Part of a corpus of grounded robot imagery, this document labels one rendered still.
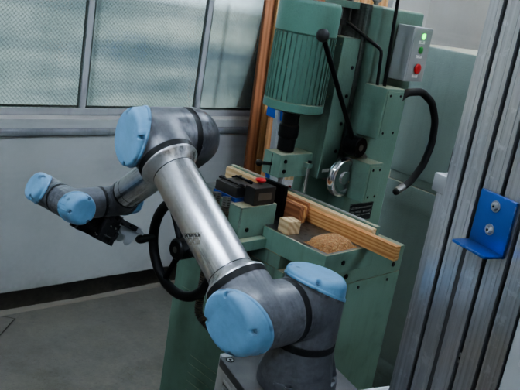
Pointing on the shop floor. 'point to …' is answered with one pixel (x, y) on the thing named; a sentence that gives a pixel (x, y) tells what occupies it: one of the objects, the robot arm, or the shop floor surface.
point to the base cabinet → (380, 293)
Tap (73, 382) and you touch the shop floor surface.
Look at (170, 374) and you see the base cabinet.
